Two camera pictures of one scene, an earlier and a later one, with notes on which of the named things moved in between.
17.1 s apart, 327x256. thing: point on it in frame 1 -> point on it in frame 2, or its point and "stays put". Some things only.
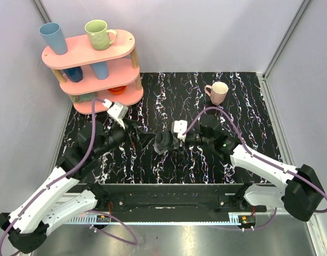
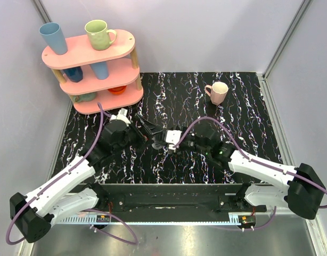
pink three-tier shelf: (85, 73) stays put
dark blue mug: (75, 74) stays put
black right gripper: (177, 145) -> (169, 149)
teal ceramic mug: (84, 97) stays put
